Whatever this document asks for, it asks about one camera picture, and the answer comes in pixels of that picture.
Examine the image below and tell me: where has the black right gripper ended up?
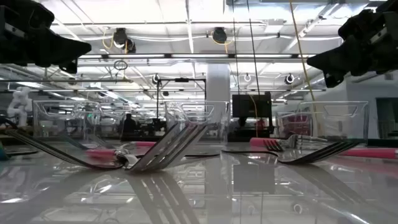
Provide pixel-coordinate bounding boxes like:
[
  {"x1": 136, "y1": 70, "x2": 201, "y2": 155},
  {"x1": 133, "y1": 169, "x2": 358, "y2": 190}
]
[{"x1": 306, "y1": 0, "x2": 398, "y2": 89}]

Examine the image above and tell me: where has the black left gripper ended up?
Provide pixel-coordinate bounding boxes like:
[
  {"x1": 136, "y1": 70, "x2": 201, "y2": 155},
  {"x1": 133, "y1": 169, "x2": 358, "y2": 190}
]
[{"x1": 0, "y1": 0, "x2": 93, "y2": 75}]

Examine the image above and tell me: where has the clear plastic bin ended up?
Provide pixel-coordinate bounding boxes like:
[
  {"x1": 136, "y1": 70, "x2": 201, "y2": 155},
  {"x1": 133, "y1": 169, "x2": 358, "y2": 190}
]
[
  {"x1": 164, "y1": 100, "x2": 231, "y2": 147},
  {"x1": 32, "y1": 99, "x2": 103, "y2": 141},
  {"x1": 275, "y1": 100, "x2": 370, "y2": 144}
]

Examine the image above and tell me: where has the rack with red bins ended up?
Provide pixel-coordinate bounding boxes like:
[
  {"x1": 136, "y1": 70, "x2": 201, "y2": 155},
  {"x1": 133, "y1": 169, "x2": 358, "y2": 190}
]
[{"x1": 279, "y1": 112, "x2": 313, "y2": 138}]

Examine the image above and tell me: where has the white robot figure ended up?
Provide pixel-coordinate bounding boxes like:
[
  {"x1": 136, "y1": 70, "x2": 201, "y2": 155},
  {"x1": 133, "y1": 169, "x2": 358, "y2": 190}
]
[{"x1": 6, "y1": 86, "x2": 34, "y2": 128}]

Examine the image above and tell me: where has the silver fork right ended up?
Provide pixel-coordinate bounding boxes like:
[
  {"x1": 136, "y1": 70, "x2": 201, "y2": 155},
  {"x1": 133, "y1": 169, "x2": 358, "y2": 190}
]
[{"x1": 221, "y1": 140, "x2": 361, "y2": 166}]

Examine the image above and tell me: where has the person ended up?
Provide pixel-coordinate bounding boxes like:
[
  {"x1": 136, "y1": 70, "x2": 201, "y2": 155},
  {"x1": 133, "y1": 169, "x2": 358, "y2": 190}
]
[{"x1": 122, "y1": 113, "x2": 138, "y2": 141}]

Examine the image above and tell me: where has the black monitor on stand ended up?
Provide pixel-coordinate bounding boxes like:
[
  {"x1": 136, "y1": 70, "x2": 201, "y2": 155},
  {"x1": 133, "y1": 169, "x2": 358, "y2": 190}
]
[{"x1": 231, "y1": 91, "x2": 276, "y2": 138}]

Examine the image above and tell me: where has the white square pillar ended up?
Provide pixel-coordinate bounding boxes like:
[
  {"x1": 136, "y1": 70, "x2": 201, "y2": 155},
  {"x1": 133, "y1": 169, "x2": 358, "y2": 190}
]
[{"x1": 206, "y1": 63, "x2": 231, "y2": 103}]

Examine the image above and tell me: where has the long ceiling light strip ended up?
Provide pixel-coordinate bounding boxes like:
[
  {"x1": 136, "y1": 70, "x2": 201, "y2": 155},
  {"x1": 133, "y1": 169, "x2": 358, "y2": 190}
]
[{"x1": 77, "y1": 53, "x2": 317, "y2": 60}]

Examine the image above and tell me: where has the yellow hanging cable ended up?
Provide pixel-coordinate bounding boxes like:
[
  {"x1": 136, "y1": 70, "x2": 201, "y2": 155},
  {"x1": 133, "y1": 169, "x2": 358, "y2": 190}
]
[{"x1": 289, "y1": 0, "x2": 322, "y2": 138}]

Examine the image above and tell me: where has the black cable loop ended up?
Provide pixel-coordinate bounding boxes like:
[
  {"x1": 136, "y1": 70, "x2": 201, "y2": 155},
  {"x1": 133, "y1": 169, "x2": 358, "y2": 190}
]
[{"x1": 113, "y1": 59, "x2": 129, "y2": 71}]

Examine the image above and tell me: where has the black ceiling cable reel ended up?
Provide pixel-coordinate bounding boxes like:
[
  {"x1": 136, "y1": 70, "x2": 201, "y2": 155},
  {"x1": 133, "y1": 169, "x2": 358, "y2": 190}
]
[
  {"x1": 111, "y1": 27, "x2": 137, "y2": 54},
  {"x1": 210, "y1": 26, "x2": 234, "y2": 54}
]

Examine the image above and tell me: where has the black hanging cable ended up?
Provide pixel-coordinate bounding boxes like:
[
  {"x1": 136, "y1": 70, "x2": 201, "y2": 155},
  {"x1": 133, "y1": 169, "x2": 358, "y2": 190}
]
[
  {"x1": 247, "y1": 0, "x2": 262, "y2": 96},
  {"x1": 231, "y1": 17, "x2": 241, "y2": 94}
]

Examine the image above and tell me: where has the orange cable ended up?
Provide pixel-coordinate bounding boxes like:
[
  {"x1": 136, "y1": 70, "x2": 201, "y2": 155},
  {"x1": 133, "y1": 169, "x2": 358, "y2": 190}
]
[{"x1": 248, "y1": 92, "x2": 259, "y2": 138}]

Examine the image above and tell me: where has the black metal gantry frame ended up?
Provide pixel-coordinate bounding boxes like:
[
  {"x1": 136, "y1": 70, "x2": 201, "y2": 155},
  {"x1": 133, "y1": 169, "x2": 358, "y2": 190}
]
[{"x1": 156, "y1": 77, "x2": 208, "y2": 124}]

